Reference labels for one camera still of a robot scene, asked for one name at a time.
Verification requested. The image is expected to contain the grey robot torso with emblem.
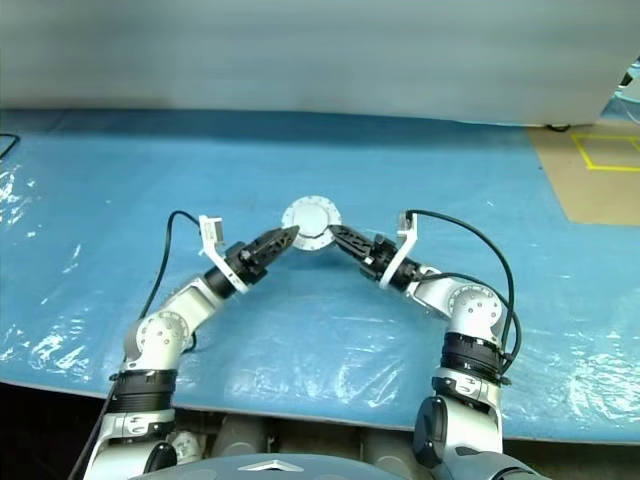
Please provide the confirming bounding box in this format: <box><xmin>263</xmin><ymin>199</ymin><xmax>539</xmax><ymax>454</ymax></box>
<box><xmin>127</xmin><ymin>452</ymin><xmax>431</xmax><ymax>480</ymax></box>

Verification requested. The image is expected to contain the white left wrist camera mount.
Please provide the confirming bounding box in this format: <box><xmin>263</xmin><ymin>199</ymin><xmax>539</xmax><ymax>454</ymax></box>
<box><xmin>198</xmin><ymin>214</ymin><xmax>250</xmax><ymax>294</ymax></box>

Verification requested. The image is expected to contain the round silver motor lid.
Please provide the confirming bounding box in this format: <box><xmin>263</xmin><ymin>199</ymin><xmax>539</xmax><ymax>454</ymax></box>
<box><xmin>280</xmin><ymin>195</ymin><xmax>343</xmax><ymax>248</ymax></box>

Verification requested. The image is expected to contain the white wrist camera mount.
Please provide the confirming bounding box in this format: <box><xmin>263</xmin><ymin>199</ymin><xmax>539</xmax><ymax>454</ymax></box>
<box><xmin>198</xmin><ymin>214</ymin><xmax>250</xmax><ymax>294</ymax></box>
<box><xmin>377</xmin><ymin>211</ymin><xmax>419</xmax><ymax>291</ymax></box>

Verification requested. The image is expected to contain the white backdrop panel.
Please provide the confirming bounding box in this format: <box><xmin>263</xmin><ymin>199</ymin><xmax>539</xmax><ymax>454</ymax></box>
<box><xmin>0</xmin><ymin>0</ymin><xmax>637</xmax><ymax>127</ymax></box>

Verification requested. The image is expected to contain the blue plastic table sheet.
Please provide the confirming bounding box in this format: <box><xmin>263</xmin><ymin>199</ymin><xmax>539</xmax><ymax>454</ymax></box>
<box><xmin>0</xmin><ymin>108</ymin><xmax>640</xmax><ymax>446</ymax></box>

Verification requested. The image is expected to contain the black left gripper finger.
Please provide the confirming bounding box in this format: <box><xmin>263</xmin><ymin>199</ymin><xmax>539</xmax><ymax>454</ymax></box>
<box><xmin>254</xmin><ymin>231</ymin><xmax>300</xmax><ymax>274</ymax></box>
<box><xmin>247</xmin><ymin>225</ymin><xmax>301</xmax><ymax>257</ymax></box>

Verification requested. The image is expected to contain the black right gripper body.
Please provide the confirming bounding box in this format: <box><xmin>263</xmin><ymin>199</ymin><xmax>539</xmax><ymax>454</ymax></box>
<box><xmin>357</xmin><ymin>233</ymin><xmax>402</xmax><ymax>284</ymax></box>

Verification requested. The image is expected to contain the brown cardboard sheet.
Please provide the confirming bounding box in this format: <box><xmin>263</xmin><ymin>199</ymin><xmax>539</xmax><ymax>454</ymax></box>
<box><xmin>525</xmin><ymin>118</ymin><xmax>640</xmax><ymax>227</ymax></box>

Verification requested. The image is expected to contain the grey rounded shape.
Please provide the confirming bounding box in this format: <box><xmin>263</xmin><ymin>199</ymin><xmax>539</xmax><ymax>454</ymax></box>
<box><xmin>358</xmin><ymin>428</ymin><xmax>417</xmax><ymax>469</ymax></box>
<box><xmin>213</xmin><ymin>414</ymin><xmax>269</xmax><ymax>457</ymax></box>

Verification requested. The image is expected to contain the white object with teal print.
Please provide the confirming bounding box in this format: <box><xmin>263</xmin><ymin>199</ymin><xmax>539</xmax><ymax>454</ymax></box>
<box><xmin>167</xmin><ymin>430</ymin><xmax>206</xmax><ymax>464</ymax></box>

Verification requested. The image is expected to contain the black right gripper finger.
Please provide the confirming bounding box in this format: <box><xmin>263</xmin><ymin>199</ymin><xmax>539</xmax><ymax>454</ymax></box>
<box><xmin>327</xmin><ymin>229</ymin><xmax>372</xmax><ymax>272</ymax></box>
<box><xmin>329</xmin><ymin>223</ymin><xmax>376</xmax><ymax>257</ymax></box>

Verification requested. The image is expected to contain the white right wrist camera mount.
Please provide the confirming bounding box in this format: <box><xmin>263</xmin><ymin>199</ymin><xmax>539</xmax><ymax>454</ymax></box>
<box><xmin>377</xmin><ymin>211</ymin><xmax>419</xmax><ymax>291</ymax></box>

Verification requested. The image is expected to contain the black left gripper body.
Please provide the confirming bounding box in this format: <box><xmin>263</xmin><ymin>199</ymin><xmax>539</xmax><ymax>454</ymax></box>
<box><xmin>223</xmin><ymin>241</ymin><xmax>272</xmax><ymax>289</ymax></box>

